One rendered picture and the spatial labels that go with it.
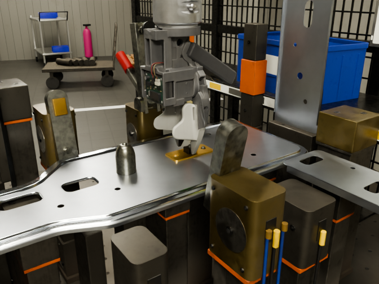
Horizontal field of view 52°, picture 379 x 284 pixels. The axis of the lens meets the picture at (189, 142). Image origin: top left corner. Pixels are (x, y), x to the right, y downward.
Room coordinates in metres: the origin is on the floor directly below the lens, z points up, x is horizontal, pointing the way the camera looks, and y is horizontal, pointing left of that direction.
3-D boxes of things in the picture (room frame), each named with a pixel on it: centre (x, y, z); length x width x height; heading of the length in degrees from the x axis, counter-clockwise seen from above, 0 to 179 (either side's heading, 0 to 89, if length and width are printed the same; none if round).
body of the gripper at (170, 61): (0.63, 0.02, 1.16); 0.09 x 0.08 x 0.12; 125
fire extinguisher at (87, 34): (7.62, 1.94, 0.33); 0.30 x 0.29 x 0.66; 17
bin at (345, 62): (1.01, -0.27, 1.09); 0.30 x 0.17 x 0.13; 28
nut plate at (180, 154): (0.64, 0.00, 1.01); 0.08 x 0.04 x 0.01; 125
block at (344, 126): (0.69, -0.30, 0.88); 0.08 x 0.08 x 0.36; 35
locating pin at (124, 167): (0.57, 0.10, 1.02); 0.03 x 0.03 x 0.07
